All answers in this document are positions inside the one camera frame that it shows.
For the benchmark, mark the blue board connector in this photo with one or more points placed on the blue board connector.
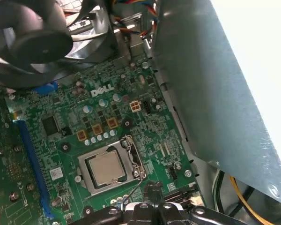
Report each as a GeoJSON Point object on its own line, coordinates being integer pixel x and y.
{"type": "Point", "coordinates": [45, 88]}

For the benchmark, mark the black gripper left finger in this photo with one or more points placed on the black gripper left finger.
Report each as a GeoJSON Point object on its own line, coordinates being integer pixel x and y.
{"type": "Point", "coordinates": [146, 215]}

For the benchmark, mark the blue expansion slot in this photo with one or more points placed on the blue expansion slot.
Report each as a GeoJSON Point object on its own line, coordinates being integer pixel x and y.
{"type": "Point", "coordinates": [35, 168]}

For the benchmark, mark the black graphics card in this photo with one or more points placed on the black graphics card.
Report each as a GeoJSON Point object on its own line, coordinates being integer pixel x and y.
{"type": "Point", "coordinates": [11, 168]}

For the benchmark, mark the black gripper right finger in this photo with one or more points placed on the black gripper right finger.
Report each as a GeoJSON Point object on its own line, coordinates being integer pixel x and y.
{"type": "Point", "coordinates": [171, 215]}

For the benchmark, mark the green motherboard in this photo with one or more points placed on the green motherboard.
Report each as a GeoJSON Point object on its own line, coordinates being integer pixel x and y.
{"type": "Point", "coordinates": [154, 131]}

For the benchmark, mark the black case fan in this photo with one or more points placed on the black case fan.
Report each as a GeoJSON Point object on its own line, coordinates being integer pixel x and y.
{"type": "Point", "coordinates": [42, 50]}

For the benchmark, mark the black RAM slot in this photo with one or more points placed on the black RAM slot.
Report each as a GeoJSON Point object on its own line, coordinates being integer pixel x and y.
{"type": "Point", "coordinates": [175, 198]}

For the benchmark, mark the silver CPU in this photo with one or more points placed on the silver CPU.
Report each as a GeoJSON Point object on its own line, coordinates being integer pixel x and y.
{"type": "Point", "coordinates": [106, 170]}

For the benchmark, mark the metal socket cover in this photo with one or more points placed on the metal socket cover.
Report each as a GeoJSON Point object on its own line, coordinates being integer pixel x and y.
{"type": "Point", "coordinates": [112, 186]}

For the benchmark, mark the grey power supply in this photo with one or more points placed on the grey power supply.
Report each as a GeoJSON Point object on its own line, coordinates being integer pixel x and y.
{"type": "Point", "coordinates": [201, 93]}

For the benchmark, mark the metal locking lever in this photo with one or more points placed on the metal locking lever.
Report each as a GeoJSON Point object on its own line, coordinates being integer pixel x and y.
{"type": "Point", "coordinates": [134, 189]}

